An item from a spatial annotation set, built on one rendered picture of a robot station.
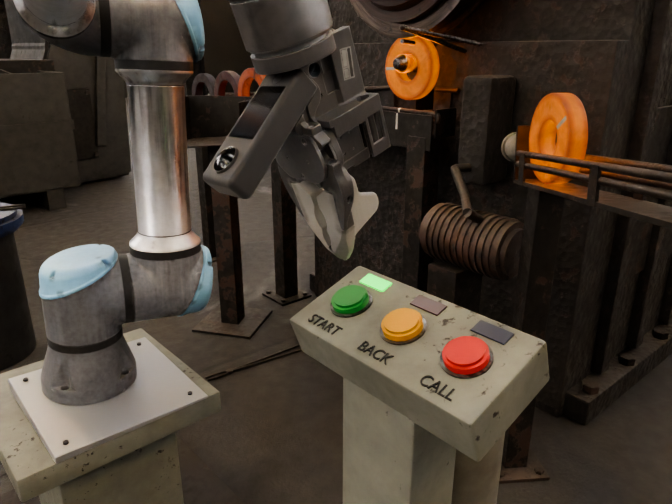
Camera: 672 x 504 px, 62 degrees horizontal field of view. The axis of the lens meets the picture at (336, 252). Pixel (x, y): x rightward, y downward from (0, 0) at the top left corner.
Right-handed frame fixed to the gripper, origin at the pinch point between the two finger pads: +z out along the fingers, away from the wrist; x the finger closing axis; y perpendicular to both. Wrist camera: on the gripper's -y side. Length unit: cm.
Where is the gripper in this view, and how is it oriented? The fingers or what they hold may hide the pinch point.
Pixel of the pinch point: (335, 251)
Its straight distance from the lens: 56.0
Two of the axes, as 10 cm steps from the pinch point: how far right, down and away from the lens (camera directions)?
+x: -6.5, -2.6, 7.2
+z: 2.6, 8.1, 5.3
